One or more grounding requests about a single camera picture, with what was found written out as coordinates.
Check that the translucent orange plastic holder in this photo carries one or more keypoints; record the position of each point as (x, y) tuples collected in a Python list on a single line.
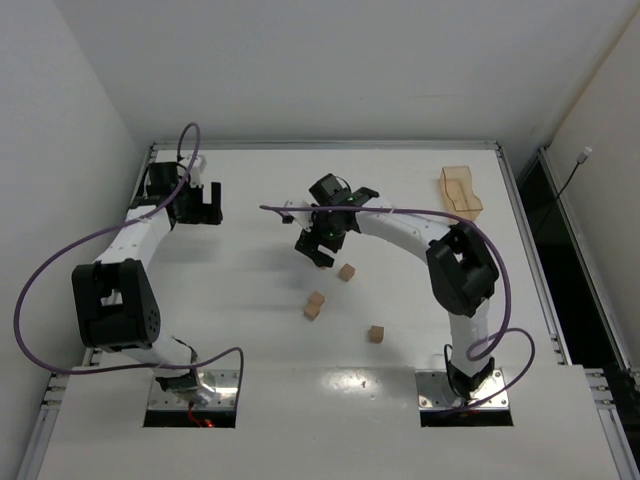
[(456, 188)]

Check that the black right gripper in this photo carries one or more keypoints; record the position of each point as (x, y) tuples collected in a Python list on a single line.
[(314, 243)]

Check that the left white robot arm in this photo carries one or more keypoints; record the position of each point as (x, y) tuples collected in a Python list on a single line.
[(116, 308)]

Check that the wooden cube number five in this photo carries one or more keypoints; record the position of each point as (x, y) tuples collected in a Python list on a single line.
[(347, 272)]

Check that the metal base plate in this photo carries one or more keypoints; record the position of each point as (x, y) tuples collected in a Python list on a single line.
[(435, 394), (220, 387)]

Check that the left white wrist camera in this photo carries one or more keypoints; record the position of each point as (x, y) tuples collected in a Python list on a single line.
[(194, 178)]

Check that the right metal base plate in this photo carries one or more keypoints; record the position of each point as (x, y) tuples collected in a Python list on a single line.
[(435, 394)]

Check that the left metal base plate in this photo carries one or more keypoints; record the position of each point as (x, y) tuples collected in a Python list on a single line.
[(220, 387)]

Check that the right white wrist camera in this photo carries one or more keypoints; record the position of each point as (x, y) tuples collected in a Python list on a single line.
[(298, 212)]

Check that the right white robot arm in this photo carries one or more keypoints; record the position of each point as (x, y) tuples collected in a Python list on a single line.
[(462, 273)]

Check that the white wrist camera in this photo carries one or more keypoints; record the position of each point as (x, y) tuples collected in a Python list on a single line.
[(194, 178), (298, 212)]

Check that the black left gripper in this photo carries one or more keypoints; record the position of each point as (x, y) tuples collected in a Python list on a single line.
[(201, 213)]

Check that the lone wooden cube block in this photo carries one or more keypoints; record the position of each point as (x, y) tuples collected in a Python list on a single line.
[(376, 334)]

